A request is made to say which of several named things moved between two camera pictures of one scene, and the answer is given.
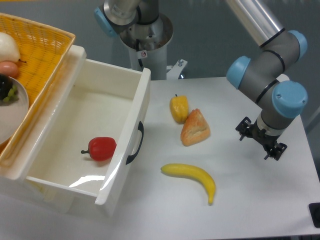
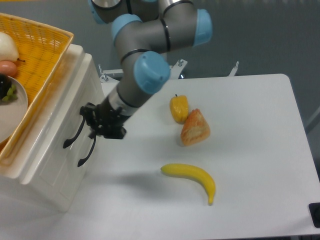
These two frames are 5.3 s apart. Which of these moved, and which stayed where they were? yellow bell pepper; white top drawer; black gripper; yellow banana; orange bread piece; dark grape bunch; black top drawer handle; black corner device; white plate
Moved: black top drawer handle; white top drawer; black gripper
Stayed: white plate; yellow banana; orange bread piece; black corner device; yellow bell pepper; dark grape bunch
